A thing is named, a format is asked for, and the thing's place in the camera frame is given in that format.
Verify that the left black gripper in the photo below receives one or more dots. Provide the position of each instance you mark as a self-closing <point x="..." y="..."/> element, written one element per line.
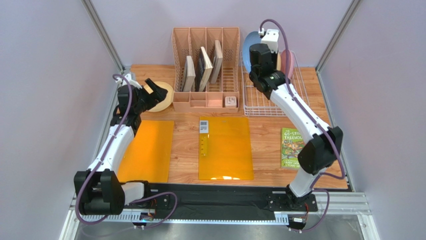
<point x="158" y="95"/>

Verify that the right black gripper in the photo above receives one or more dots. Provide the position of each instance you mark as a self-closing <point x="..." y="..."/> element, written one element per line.
<point x="258" y="54"/>

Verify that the blue plate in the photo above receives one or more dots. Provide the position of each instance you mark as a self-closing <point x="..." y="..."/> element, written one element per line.
<point x="251" y="39"/>

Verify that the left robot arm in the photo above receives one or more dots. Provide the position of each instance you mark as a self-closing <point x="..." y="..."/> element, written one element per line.
<point x="98" y="189"/>

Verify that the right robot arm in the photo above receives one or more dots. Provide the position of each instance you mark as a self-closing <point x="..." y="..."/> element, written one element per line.
<point x="322" y="142"/>

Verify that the pink plate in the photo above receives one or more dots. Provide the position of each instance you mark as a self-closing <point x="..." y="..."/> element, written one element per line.
<point x="287" y="63"/>

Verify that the left book blue cover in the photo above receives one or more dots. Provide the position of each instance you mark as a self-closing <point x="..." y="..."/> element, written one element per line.
<point x="189" y="75"/>

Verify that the right book grey cover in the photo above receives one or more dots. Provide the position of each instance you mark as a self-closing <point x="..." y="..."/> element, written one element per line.
<point x="217" y="62"/>

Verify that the white power adapter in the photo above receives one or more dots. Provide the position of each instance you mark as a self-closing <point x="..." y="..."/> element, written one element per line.
<point x="230" y="102"/>

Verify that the middle book black cover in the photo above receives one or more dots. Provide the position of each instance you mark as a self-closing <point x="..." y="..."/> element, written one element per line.
<point x="204" y="70"/>

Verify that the pink plastic file organizer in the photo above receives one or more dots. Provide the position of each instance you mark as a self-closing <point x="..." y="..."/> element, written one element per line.
<point x="187" y="41"/>

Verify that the left orange plastic sheet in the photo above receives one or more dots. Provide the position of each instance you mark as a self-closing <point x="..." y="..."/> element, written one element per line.
<point x="148" y="156"/>

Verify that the orange plastic sheet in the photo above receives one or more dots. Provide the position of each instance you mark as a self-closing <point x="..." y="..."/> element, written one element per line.
<point x="225" y="152"/>
<point x="148" y="156"/>

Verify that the green treehouse book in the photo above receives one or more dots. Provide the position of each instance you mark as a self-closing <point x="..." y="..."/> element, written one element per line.
<point x="292" y="144"/>

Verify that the centre orange plastic sheet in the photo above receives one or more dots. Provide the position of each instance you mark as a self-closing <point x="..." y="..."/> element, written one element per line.
<point x="225" y="152"/>

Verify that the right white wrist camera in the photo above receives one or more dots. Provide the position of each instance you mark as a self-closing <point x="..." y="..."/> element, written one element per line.
<point x="270" y="37"/>

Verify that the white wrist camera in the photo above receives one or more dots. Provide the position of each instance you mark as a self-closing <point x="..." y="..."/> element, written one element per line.
<point x="270" y="37"/>
<point x="131" y="79"/>

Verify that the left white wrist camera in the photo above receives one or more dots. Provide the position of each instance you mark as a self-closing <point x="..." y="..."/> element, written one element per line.
<point x="131" y="79"/>

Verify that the white wire dish rack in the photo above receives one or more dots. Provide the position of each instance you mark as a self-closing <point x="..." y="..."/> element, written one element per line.
<point x="255" y="104"/>

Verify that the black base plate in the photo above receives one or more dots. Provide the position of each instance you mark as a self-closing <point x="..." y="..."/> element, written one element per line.
<point x="223" y="202"/>

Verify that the aluminium rail frame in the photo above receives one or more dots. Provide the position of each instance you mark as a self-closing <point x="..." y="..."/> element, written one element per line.
<point x="343" y="215"/>

